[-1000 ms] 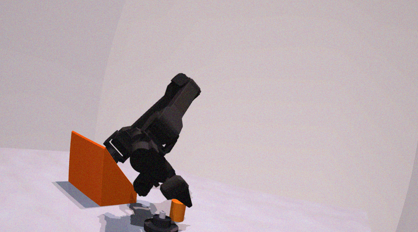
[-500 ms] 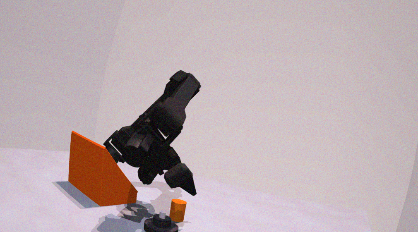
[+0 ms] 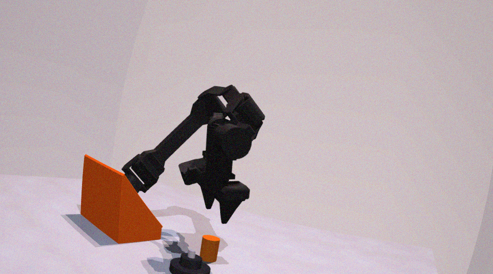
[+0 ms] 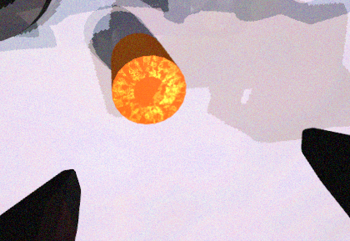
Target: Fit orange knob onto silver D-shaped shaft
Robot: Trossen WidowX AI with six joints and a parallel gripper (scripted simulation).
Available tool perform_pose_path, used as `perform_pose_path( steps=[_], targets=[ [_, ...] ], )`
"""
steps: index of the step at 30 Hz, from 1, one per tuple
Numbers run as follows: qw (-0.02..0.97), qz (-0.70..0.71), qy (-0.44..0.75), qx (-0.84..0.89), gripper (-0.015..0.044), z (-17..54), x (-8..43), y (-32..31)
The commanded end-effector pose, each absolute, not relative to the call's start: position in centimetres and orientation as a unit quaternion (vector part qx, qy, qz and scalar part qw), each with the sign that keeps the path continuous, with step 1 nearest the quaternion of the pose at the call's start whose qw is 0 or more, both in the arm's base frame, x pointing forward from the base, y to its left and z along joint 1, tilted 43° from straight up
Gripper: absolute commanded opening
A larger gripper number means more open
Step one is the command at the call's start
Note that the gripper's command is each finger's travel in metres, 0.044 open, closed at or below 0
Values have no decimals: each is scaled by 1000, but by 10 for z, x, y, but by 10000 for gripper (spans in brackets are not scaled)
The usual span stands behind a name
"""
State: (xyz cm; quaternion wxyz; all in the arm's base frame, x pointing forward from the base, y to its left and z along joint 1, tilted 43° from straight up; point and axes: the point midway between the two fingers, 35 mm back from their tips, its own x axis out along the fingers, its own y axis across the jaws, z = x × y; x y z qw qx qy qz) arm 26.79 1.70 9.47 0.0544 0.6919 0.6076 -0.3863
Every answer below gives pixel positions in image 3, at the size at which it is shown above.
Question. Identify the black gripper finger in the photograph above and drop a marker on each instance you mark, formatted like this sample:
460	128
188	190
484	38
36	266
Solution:
227	208
208	193

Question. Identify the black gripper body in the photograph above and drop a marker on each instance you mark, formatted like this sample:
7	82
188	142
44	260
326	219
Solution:
222	169

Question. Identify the orange cylinder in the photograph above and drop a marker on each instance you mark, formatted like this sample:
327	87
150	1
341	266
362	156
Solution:
209	248

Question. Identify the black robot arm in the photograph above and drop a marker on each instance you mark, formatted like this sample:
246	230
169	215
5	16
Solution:
232	137

